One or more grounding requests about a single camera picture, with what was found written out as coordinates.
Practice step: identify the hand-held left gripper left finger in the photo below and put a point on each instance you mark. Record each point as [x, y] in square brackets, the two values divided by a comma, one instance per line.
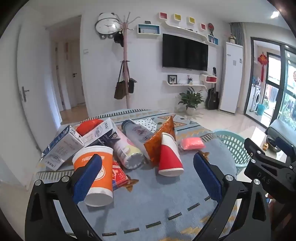
[89, 178]

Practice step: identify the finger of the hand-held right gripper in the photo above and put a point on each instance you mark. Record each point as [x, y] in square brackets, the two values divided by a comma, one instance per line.
[284, 143]
[261, 153]

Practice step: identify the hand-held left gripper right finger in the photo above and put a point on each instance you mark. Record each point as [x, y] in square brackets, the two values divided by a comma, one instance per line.
[207, 176]

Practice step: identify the orange white paper cup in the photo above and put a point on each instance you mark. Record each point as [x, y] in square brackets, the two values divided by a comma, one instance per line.
[101, 180]

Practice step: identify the teal plastic basket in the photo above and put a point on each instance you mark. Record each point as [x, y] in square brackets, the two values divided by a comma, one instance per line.
[233, 146]

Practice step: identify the red cardboard pack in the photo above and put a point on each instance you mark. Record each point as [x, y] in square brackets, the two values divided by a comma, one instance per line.
[120, 177]

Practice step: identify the pink wrapped packet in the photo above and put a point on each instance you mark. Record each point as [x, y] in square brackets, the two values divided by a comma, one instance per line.
[192, 143]

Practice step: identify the white blue carton box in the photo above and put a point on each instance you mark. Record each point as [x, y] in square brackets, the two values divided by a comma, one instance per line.
[62, 150]

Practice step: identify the blue bucket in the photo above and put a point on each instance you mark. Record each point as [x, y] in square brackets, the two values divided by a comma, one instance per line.
[261, 109]

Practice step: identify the red white paper cup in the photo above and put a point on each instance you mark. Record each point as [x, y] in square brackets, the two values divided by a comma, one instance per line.
[170, 157]

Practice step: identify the white and black carton box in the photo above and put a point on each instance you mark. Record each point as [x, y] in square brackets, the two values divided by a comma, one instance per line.
[99, 134]

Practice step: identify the pink white cylindrical container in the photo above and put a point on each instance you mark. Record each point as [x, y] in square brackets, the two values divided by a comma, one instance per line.
[126, 150]

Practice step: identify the blue patterned tablecloth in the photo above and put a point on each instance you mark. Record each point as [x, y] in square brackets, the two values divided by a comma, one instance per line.
[161, 199]

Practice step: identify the white washing machine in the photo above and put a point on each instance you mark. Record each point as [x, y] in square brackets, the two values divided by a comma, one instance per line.
[256, 97]

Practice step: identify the orange snack bag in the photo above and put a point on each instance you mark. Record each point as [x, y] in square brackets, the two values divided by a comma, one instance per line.
[157, 141]

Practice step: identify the clear plastic bottle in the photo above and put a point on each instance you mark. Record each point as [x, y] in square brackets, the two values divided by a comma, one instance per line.
[138, 135]

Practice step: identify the black guitar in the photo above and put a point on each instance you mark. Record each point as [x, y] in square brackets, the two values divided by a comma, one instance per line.
[212, 98]

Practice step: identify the black framed glass door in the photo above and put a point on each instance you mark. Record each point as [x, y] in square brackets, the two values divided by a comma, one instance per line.
[282, 69]

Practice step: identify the green potted plant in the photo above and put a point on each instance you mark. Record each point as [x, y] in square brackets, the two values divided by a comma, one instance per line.
[190, 99]

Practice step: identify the white black dotted cloth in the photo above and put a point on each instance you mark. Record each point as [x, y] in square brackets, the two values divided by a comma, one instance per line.
[145, 124]

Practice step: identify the white floor air conditioner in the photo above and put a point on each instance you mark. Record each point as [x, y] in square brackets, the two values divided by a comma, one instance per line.
[231, 76]

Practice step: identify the red knot ornament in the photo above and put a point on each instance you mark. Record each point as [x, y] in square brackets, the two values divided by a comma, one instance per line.
[262, 60]

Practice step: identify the brown tote bag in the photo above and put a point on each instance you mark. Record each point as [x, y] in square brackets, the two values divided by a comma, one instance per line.
[120, 90]

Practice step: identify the small black bag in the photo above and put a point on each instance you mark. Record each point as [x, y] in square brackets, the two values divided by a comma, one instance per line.
[131, 85]

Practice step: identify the framed butterfly picture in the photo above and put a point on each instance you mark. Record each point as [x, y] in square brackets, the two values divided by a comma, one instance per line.
[172, 79]

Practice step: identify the white hallway door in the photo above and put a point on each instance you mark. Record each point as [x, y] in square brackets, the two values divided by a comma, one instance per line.
[77, 69]

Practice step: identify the pink coat rack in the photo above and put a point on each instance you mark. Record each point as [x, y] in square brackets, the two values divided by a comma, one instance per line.
[126, 69]

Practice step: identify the grey curtain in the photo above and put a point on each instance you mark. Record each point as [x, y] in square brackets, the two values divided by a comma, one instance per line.
[237, 32]

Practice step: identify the small blue box shelf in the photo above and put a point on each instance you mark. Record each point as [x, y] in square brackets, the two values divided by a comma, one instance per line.
[213, 39]

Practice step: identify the black cap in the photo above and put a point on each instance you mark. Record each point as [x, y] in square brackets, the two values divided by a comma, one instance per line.
[118, 38]

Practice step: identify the white blue box shelf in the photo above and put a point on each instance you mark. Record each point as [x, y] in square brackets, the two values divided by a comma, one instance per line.
[148, 33]

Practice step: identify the white curved wall shelf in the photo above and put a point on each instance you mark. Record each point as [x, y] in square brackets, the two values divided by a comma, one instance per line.
[185, 84]

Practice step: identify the black wall television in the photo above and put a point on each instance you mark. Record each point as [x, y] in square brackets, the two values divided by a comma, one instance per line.
[185, 52]

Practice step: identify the white wavy wall shelf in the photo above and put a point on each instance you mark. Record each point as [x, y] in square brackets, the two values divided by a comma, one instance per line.
[182, 29]

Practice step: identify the white round wall clock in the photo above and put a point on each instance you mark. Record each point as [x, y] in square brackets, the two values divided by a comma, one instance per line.
[106, 26]

